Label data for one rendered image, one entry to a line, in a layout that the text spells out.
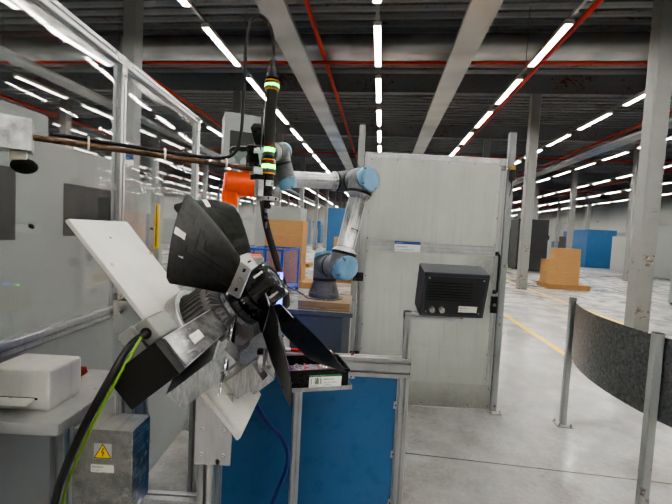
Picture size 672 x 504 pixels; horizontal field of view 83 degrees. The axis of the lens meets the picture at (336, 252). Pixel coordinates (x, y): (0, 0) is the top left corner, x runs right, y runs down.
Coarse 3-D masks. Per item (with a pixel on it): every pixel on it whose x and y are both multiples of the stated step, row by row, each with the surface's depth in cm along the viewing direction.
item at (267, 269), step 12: (264, 264) 109; (252, 276) 107; (264, 276) 105; (276, 276) 114; (252, 288) 105; (264, 288) 105; (276, 288) 106; (240, 300) 106; (252, 300) 106; (276, 300) 109; (240, 312) 105; (252, 312) 109
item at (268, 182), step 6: (270, 60) 117; (270, 66) 117; (270, 72) 116; (276, 72) 116; (276, 78) 119; (264, 174) 118; (270, 174) 118; (264, 180) 118; (270, 180) 118; (264, 186) 118; (270, 186) 118; (264, 192) 118; (270, 192) 118; (264, 204) 118; (270, 204) 119
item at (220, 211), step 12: (180, 204) 114; (204, 204) 120; (216, 204) 123; (228, 204) 128; (216, 216) 119; (228, 216) 122; (228, 228) 119; (240, 228) 122; (240, 240) 118; (240, 252) 115
